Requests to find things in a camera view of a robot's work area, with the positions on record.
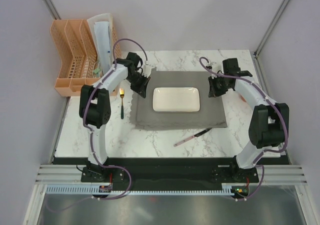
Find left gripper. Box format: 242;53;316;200
125;72;151;99

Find gold fork green handle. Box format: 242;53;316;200
119;88;125;120

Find grey scalloped placemat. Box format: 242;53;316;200
129;68;228;131

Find white rectangular plate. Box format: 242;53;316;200
152;87;201;113

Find black knife pink handle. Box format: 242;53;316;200
173;127;212;147

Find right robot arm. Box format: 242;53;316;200
205;58;290;182

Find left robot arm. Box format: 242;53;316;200
79;52;150;182

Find green clip items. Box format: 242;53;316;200
92;67;103;78

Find orange plastic file organizer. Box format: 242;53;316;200
50;13;118;97

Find white paper folder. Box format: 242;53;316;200
87;13;113;75

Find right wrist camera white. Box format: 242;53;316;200
206;63;218;79

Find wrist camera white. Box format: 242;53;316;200
206;63;218;79
142;64;157;77

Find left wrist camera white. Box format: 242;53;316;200
142;64;157;77

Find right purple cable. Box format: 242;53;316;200
199;57;290;201

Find purple cable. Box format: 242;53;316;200
199;57;290;201
82;38;148;171

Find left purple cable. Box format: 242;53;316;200
82;38;148;171

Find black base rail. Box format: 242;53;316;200
81;157;259;192

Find white slotted cable duct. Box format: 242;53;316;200
46;184;249;196

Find aluminium frame rail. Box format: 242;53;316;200
35;164;84;185

